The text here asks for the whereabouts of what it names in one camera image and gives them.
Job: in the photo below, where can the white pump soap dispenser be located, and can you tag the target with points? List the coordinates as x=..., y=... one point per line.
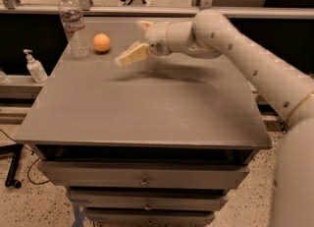
x=35, y=68

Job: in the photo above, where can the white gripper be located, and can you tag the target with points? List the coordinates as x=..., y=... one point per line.
x=157, y=37

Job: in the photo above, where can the clear plastic water bottle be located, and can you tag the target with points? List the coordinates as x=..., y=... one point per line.
x=71, y=16

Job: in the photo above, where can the grey drawer cabinet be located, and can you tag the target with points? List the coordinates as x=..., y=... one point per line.
x=157, y=142

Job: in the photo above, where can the black stand leg with caster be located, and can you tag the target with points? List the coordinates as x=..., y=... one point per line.
x=14, y=150

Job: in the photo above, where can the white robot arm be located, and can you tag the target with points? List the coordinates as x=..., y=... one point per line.
x=289, y=92

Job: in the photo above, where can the orange fruit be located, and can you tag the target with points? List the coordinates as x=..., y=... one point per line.
x=101, y=42

